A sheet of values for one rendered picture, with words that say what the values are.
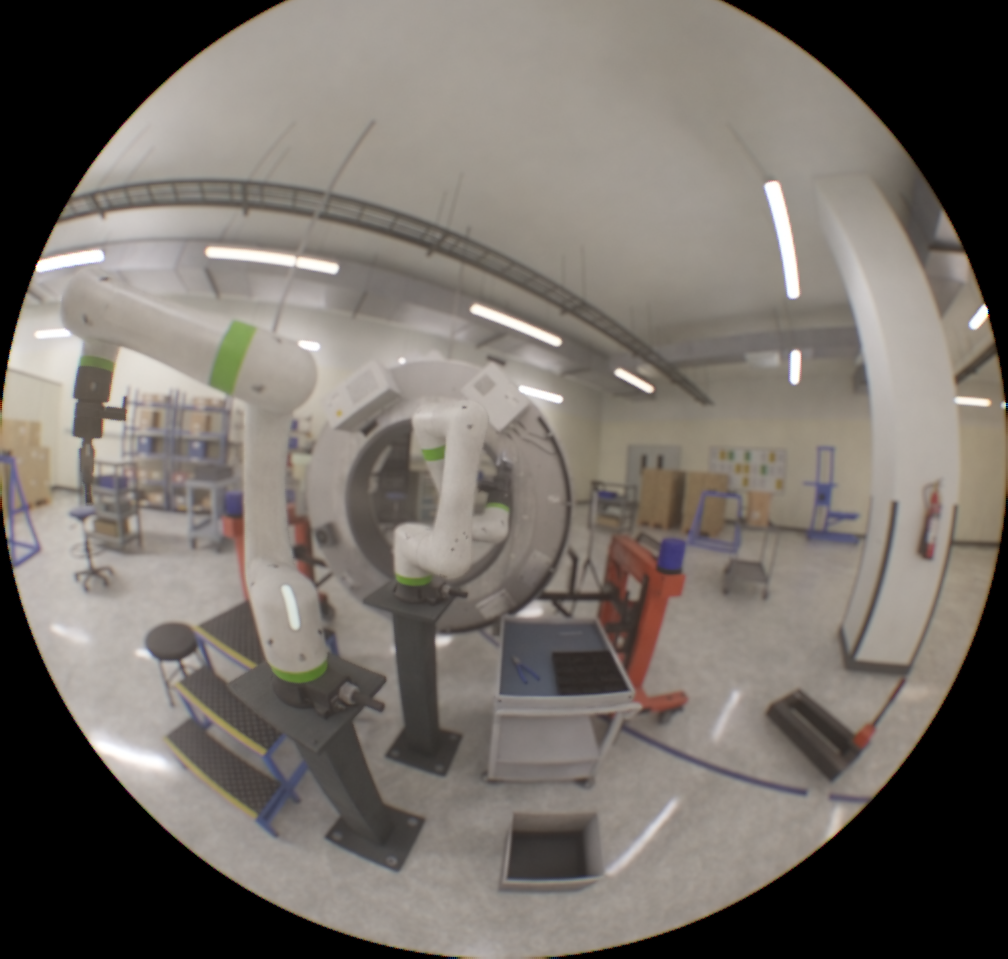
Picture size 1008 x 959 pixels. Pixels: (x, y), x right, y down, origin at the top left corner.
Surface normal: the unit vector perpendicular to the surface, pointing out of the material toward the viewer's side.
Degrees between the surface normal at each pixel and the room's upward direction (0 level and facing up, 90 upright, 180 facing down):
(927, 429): 90
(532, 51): 180
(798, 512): 90
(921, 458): 90
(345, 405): 90
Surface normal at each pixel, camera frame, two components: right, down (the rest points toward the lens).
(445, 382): -0.04, -0.01
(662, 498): -0.79, -0.07
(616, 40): -0.07, 1.00
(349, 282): 0.61, 0.04
